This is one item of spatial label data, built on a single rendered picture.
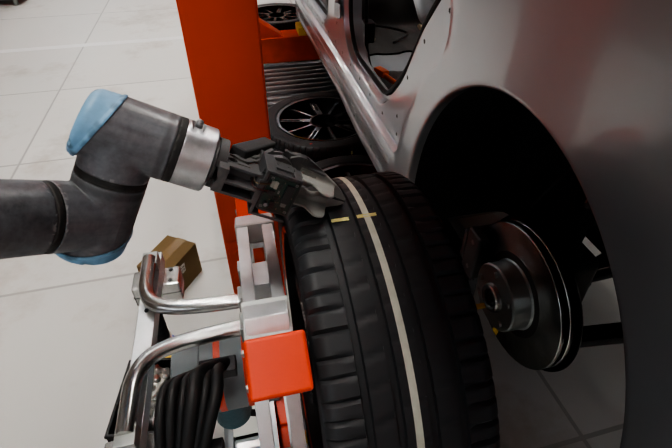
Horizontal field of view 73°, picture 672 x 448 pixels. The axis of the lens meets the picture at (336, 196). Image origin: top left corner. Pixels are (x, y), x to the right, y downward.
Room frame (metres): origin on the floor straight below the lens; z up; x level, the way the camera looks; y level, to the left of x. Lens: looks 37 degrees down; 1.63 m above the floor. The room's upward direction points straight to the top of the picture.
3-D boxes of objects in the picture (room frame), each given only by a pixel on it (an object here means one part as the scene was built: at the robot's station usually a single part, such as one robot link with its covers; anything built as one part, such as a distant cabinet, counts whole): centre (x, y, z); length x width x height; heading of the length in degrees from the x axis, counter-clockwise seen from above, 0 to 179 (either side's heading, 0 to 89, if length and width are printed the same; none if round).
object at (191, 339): (0.39, 0.22, 1.03); 0.19 x 0.18 x 0.11; 103
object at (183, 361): (0.49, 0.19, 0.85); 0.21 x 0.14 x 0.14; 103
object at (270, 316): (0.51, 0.12, 0.85); 0.54 x 0.07 x 0.54; 13
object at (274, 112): (2.19, 0.06, 0.39); 0.66 x 0.66 x 0.24
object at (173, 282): (0.63, 0.36, 0.93); 0.09 x 0.05 x 0.05; 103
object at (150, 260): (0.58, 0.26, 1.03); 0.19 x 0.18 x 0.11; 103
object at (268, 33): (3.01, 0.35, 0.69); 0.52 x 0.17 x 0.35; 103
